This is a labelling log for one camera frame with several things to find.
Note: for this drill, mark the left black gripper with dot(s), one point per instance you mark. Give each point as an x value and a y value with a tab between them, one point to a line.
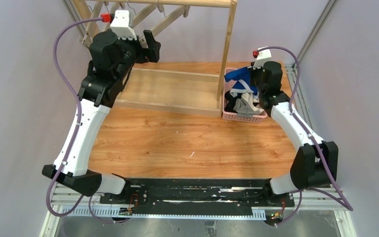
149	45

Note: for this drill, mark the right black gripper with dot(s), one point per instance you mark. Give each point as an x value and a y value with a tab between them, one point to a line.
253	76

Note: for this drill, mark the blue underwear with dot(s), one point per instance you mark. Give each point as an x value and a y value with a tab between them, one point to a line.
241	77

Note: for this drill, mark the beige hanger with blue underwear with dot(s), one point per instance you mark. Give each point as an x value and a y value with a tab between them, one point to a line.
181	10

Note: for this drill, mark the grey white underwear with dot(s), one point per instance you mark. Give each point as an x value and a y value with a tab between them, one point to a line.
245	104

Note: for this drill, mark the black underwear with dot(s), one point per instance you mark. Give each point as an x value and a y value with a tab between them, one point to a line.
230	105

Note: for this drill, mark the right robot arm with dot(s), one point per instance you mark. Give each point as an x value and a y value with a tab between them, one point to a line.
316	160

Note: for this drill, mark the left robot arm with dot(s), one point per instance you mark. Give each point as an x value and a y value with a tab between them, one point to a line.
96	96

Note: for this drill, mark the empty beige clip hanger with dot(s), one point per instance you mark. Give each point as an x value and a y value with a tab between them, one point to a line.
86	11

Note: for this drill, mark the pink plastic basket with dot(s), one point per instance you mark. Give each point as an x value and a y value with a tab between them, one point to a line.
236	116

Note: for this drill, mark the wooden clothes rack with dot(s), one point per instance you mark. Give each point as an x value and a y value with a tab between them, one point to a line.
178	90

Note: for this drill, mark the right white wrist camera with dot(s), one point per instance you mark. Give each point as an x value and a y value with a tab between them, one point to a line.
261	57

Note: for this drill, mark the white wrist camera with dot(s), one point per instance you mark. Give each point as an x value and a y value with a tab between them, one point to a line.
261	57
120	25

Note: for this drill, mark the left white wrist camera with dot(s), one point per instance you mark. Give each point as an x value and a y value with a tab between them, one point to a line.
120	25

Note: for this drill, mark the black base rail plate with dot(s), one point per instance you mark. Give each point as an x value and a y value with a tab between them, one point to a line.
198	197

